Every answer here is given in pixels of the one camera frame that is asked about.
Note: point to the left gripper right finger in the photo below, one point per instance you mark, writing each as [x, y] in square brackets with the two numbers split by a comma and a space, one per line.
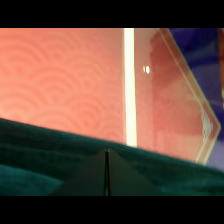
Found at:
[128, 178]

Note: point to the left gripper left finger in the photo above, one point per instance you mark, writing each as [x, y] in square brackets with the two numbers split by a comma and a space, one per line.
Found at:
[88, 178]

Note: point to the dark green garment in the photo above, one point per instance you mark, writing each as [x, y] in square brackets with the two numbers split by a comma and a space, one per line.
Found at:
[40, 153]

